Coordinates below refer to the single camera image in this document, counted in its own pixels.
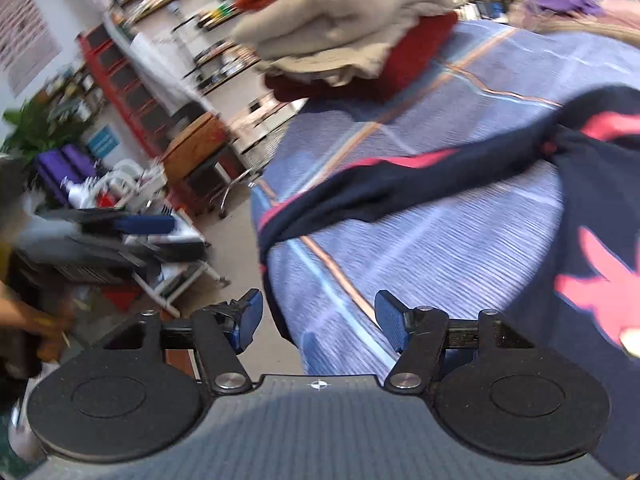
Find navy cartoon mouse sweatshirt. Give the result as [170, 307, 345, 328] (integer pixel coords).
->
[255, 87, 639, 474]

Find purple rolled mats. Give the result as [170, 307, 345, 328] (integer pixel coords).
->
[35, 144, 96, 206]

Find dark red folded garment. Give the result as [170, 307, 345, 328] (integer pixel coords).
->
[264, 12, 458, 102]

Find wooden desk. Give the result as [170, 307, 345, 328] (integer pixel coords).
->
[160, 113, 247, 216]

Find pink brown blanket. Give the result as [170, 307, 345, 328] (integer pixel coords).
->
[508, 0, 640, 48]

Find blue checked bedspread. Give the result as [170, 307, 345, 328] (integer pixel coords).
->
[252, 21, 639, 376]

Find green potted plant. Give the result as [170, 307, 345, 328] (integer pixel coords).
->
[1, 98, 94, 160]

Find red shelving unit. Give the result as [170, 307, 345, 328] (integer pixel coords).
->
[76, 25, 175, 158]

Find beige folded garment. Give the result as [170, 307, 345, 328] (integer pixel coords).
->
[231, 0, 454, 87]

